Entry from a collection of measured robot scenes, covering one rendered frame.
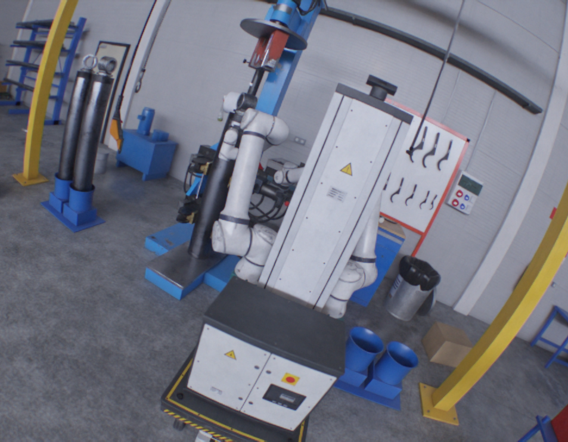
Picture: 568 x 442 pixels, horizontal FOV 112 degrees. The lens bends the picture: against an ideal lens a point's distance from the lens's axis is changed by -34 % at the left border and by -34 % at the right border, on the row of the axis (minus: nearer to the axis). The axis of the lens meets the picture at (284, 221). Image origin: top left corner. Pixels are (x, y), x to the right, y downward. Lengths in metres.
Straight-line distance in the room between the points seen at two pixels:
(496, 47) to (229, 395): 5.08
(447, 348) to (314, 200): 2.41
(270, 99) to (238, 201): 1.53
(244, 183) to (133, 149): 3.59
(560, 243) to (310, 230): 1.77
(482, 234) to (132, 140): 5.58
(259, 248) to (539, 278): 1.90
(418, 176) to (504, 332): 2.61
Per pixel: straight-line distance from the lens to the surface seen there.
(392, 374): 2.31
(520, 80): 5.04
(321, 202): 1.24
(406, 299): 3.50
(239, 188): 1.41
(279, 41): 2.25
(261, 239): 1.44
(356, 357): 2.18
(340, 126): 1.21
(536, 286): 2.32
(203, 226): 2.55
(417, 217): 4.32
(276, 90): 2.76
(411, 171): 4.21
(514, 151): 4.80
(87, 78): 3.10
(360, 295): 3.39
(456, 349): 3.32
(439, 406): 2.75
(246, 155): 1.43
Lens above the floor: 1.55
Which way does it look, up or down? 19 degrees down
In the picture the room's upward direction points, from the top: 22 degrees clockwise
